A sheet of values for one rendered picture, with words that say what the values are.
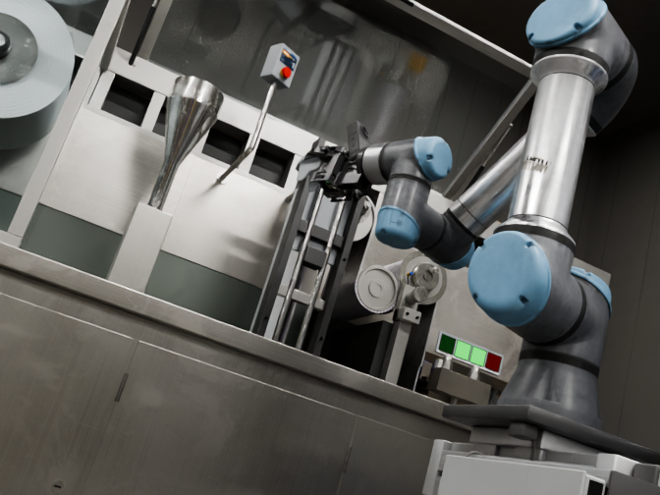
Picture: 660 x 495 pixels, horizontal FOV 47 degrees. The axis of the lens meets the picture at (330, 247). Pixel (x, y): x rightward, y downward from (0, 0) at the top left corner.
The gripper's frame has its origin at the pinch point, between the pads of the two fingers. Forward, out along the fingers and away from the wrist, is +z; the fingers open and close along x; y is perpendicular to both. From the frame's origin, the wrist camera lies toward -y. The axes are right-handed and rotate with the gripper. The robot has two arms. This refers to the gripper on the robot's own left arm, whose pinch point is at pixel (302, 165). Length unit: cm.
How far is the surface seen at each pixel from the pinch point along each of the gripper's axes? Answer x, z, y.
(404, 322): 59, 12, 5
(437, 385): 74, 7, 16
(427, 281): 62, 12, -9
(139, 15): 44, 262, -167
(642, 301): 311, 68, -138
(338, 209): 27.8, 17.2, -8.9
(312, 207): 23.6, 21.5, -7.0
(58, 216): -6, 83, 12
